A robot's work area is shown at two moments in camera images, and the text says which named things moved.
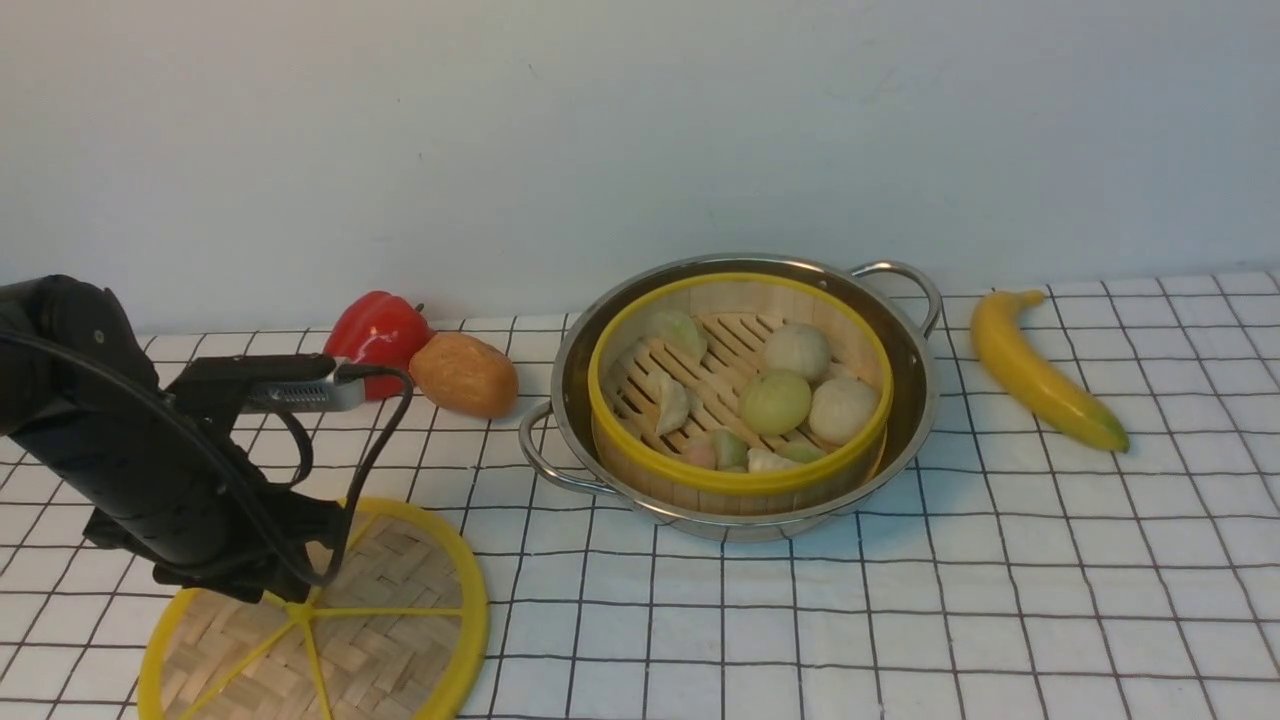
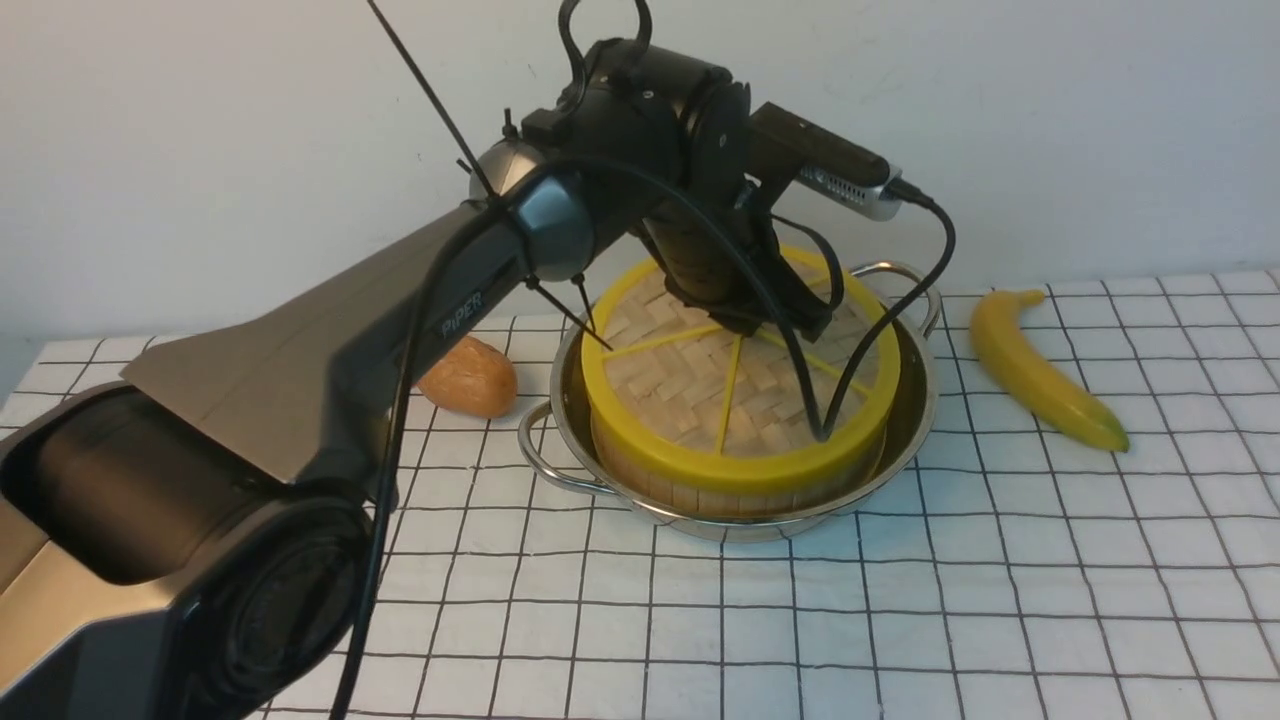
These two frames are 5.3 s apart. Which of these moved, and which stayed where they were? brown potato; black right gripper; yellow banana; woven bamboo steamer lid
Moved: woven bamboo steamer lid; black right gripper
Stayed: yellow banana; brown potato
